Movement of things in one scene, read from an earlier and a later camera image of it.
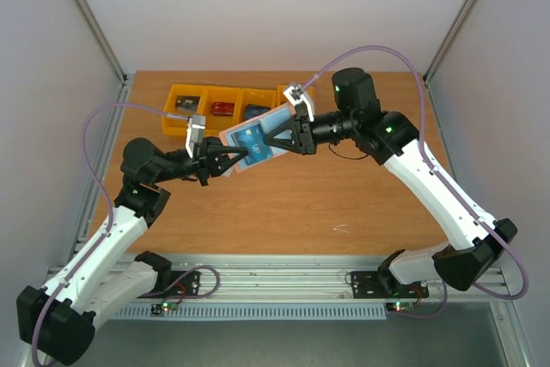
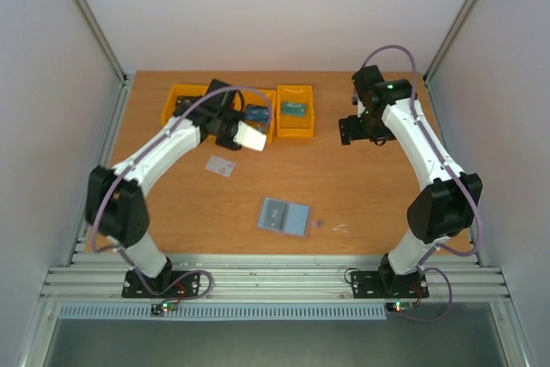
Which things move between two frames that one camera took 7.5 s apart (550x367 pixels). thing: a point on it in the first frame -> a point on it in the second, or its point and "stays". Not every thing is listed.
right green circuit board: (400, 306) stays
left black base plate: (183, 284) stays
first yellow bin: (184, 100) stays
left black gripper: (210, 157) -> (229, 145)
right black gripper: (306, 134) -> (350, 130)
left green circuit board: (157, 308) stays
